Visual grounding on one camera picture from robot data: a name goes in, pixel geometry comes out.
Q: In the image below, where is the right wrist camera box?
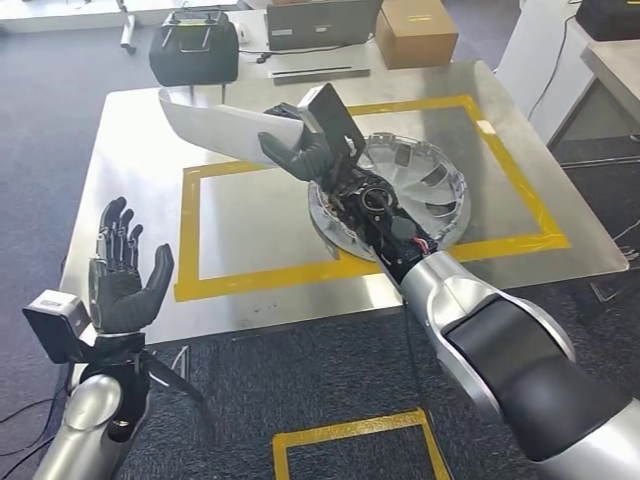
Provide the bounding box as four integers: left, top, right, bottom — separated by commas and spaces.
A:
297, 82, 367, 164

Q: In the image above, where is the grey laptop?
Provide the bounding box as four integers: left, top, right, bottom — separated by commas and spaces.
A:
265, 0, 383, 53

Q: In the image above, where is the white desk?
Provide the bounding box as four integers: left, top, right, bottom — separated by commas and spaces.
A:
0, 0, 386, 84

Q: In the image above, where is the yellow floor tape square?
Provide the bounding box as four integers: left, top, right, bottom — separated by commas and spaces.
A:
271, 408, 454, 480

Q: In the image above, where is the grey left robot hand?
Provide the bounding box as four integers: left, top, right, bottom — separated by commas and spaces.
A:
88, 196, 175, 336

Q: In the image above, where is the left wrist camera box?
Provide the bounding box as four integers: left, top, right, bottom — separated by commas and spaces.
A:
22, 289, 94, 366

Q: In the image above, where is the silver wheel hubcap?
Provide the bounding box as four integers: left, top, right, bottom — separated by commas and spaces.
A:
307, 132, 472, 263

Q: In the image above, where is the steel table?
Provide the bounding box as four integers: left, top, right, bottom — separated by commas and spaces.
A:
580, 39, 640, 127

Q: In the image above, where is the yellow tape on workbench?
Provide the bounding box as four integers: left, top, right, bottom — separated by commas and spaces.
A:
173, 93, 572, 304

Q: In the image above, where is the black carrying case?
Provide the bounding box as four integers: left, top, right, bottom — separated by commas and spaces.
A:
149, 9, 240, 87

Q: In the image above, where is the steel workbench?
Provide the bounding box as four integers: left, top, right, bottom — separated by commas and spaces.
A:
59, 60, 630, 405

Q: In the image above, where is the brown cardboard box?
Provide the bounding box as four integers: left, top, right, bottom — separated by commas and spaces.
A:
374, 0, 460, 71

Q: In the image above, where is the black device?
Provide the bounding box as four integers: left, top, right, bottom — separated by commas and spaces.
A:
574, 0, 640, 42

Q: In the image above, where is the silver metal bar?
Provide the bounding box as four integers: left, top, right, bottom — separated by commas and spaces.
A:
267, 62, 374, 86

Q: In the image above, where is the white curved plastic part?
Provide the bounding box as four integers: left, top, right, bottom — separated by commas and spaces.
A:
158, 87, 306, 167

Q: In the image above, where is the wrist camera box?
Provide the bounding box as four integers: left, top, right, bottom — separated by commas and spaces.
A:
22, 289, 94, 366
297, 82, 367, 164

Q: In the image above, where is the white partition panel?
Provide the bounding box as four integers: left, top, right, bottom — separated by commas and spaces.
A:
494, 0, 601, 144

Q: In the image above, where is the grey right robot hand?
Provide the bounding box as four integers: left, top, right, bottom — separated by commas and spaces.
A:
257, 102, 336, 183

